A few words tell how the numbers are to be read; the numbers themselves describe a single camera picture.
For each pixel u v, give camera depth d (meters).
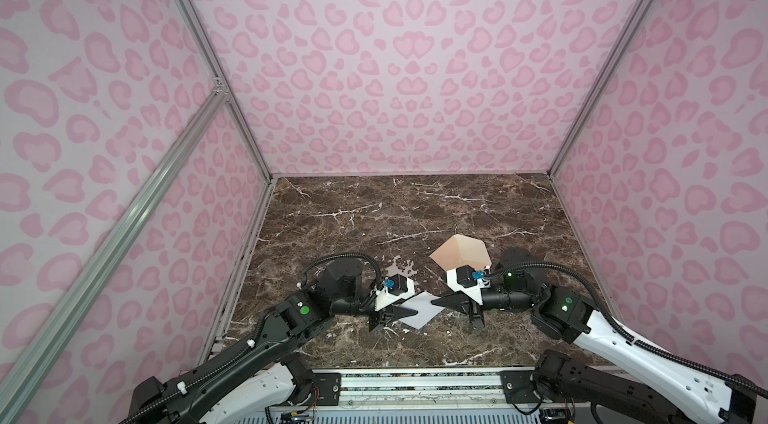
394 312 0.59
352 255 0.48
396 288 0.54
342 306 0.57
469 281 0.51
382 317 0.58
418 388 0.75
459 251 0.99
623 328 0.47
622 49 0.84
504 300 0.56
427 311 0.65
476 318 0.55
